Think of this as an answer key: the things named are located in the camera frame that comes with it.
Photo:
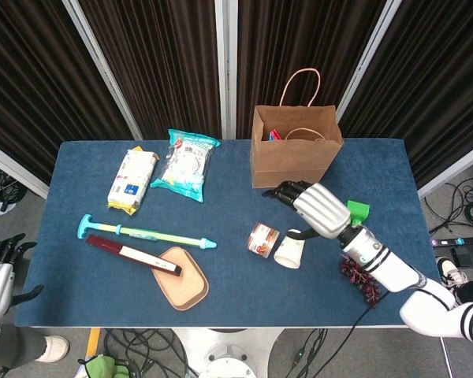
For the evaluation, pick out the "white partition post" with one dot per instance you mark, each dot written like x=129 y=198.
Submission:
x=368 y=55
x=224 y=59
x=102 y=71

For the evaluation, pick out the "white paper cup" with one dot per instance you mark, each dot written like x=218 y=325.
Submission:
x=289 y=252

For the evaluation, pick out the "yellow floor strip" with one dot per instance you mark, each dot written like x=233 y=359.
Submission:
x=93 y=342

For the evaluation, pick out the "clear snack jar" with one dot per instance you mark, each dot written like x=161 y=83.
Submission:
x=262 y=240

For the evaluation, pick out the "brown paper bag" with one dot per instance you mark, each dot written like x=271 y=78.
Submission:
x=291 y=165

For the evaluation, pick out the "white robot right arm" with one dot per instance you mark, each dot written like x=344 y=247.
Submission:
x=390 y=267

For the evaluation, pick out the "white yellow-ended food packet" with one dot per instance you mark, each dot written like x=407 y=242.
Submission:
x=132 y=181

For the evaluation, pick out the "tan brown pad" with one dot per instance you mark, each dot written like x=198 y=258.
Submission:
x=185 y=287

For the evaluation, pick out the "dark brown pleated curtain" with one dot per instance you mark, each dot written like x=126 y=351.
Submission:
x=437 y=78
x=161 y=59
x=268 y=47
x=31 y=78

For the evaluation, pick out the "long dark red box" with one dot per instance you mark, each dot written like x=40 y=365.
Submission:
x=114 y=249

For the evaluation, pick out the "white shoe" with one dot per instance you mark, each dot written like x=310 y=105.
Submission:
x=55 y=348

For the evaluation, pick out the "white partition rail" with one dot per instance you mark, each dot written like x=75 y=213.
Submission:
x=16 y=169
x=453 y=169

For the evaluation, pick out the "teal clear snack packet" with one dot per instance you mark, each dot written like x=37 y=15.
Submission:
x=185 y=165

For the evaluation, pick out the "black floor pedal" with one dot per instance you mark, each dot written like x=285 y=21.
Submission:
x=471 y=256

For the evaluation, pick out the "blue bread packet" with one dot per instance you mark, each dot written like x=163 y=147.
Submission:
x=275 y=135

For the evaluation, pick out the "teal green toy pump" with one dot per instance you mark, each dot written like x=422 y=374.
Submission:
x=150 y=234

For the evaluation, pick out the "white paper scrap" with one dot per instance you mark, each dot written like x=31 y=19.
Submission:
x=4 y=208

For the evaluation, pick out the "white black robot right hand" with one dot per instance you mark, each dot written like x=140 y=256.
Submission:
x=323 y=212

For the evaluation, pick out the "white table base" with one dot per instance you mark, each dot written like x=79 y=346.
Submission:
x=228 y=350

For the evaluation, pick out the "black white sneaker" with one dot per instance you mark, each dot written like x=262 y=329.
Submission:
x=451 y=272

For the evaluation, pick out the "blue fabric table mat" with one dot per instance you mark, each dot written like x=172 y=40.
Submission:
x=236 y=291

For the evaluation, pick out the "green cloth bundle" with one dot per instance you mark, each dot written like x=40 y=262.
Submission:
x=106 y=368

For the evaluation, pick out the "dark grey trouser leg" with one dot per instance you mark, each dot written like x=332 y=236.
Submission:
x=19 y=346

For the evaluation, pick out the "purple grape bunch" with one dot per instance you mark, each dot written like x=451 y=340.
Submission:
x=356 y=277

